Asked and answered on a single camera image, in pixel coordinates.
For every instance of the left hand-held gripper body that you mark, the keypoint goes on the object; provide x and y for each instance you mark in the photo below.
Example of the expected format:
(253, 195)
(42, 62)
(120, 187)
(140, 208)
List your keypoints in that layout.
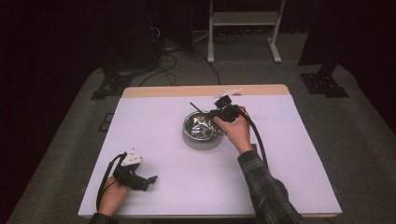
(129, 177)

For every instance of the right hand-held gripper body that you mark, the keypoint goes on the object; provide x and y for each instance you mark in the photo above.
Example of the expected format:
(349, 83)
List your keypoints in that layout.
(227, 112)

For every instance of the single black chopstick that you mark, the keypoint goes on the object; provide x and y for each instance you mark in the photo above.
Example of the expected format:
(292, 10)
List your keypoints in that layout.
(196, 107)

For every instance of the shiny metal bowl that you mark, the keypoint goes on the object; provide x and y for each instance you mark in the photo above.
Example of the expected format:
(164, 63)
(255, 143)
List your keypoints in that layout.
(199, 127)

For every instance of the person's right hand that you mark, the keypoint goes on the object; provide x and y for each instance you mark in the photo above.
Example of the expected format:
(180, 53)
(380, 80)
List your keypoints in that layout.
(238, 133)

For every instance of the person's left hand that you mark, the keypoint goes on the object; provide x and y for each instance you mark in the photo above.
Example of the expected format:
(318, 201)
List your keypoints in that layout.
(112, 197)

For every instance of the white table cover sheet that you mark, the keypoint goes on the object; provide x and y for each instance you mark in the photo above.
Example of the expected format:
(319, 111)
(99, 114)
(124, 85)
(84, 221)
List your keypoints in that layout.
(174, 174)

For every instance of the black stand base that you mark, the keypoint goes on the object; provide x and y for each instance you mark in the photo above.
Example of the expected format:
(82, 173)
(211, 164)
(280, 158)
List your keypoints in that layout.
(325, 84)
(112, 85)

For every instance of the white metal stand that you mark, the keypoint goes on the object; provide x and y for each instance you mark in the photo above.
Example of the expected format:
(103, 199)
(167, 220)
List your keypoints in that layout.
(244, 18)

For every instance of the black floor frame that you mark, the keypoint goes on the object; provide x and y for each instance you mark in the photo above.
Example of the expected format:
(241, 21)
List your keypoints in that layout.
(106, 122)

